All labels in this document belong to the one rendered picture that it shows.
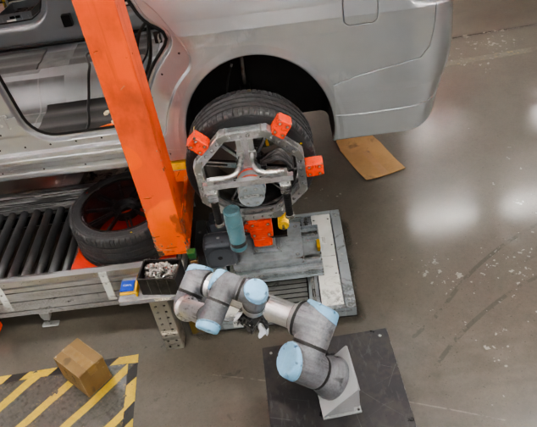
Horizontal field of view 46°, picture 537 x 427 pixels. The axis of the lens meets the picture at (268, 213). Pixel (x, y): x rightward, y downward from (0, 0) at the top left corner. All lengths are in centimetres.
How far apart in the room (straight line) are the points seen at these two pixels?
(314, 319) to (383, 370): 47
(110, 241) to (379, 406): 168
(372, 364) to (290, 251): 94
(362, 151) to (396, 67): 145
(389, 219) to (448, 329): 93
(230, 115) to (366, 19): 80
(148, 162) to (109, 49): 56
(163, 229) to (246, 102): 75
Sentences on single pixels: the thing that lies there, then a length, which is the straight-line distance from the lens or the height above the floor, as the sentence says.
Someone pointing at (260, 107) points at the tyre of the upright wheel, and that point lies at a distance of 305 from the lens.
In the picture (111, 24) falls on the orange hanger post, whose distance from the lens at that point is 263.
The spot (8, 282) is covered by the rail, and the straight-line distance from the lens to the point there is 376.
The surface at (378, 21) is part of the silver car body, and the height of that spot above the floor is 139.
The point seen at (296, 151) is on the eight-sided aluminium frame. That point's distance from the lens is 303.
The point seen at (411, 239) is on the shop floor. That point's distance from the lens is 395.
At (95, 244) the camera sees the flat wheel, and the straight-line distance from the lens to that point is 361.
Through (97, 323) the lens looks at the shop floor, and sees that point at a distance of 386.
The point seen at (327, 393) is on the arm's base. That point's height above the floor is 42.
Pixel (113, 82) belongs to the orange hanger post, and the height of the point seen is 152.
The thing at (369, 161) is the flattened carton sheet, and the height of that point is 1.
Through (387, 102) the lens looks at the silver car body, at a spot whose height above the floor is 94.
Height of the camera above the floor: 269
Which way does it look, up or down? 40 degrees down
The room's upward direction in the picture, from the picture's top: 10 degrees counter-clockwise
